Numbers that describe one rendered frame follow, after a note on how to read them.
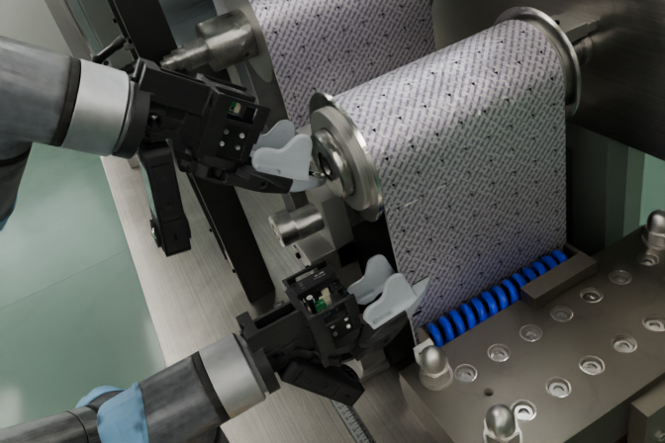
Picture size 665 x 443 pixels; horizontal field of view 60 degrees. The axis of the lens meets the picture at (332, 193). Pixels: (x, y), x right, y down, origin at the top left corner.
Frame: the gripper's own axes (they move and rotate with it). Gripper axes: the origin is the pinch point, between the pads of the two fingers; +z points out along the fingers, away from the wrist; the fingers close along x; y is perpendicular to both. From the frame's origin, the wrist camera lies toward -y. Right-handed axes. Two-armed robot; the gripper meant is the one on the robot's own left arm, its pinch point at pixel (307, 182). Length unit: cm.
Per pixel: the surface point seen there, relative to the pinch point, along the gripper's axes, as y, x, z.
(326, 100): 9.1, -1.2, -2.3
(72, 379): -143, 139, 22
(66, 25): -7, 95, -16
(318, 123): 6.3, 1.0, -0.8
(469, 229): 1.3, -7.7, 17.5
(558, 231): 3.5, -7.7, 32.3
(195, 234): -33, 53, 12
